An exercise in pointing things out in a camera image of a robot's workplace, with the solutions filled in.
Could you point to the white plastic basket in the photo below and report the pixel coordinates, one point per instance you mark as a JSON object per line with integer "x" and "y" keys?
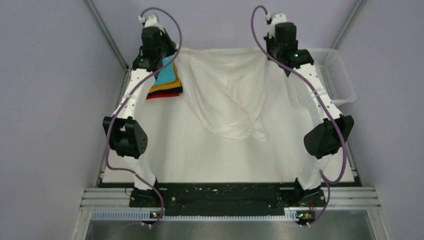
{"x": 334, "y": 75}

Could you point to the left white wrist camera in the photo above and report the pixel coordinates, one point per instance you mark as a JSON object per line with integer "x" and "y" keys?
{"x": 150, "y": 21}

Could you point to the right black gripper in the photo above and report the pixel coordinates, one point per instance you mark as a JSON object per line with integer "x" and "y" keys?
{"x": 269, "y": 41}

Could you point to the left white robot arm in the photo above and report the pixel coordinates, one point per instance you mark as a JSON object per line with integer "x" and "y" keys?
{"x": 126, "y": 139}

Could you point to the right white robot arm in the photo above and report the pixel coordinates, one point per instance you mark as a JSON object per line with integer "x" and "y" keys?
{"x": 330, "y": 128}

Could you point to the aluminium frame rail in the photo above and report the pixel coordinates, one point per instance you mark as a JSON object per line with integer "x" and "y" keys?
{"x": 341, "y": 198}

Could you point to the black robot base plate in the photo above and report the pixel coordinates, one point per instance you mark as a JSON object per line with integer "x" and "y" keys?
{"x": 227, "y": 199}

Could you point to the folded cyan t shirt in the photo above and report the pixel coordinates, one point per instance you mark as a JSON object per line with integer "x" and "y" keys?
{"x": 165, "y": 76}

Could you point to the folded red t shirt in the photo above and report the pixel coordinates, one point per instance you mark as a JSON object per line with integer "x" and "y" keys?
{"x": 157, "y": 96}

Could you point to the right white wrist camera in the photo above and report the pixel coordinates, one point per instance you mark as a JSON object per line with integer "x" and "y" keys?
{"x": 273, "y": 20}

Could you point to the folded black t shirt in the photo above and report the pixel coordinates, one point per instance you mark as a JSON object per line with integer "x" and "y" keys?
{"x": 177, "y": 90}

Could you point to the white t shirt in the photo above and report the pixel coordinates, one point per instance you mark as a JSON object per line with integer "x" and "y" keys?
{"x": 238, "y": 94}

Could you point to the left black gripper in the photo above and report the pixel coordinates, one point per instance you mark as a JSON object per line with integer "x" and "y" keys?
{"x": 171, "y": 45}

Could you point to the white slotted cable duct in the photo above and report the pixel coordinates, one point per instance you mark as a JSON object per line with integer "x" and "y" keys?
{"x": 140, "y": 215}

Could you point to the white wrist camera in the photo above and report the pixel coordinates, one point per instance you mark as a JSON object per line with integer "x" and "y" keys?
{"x": 273, "y": 20}
{"x": 150, "y": 21}

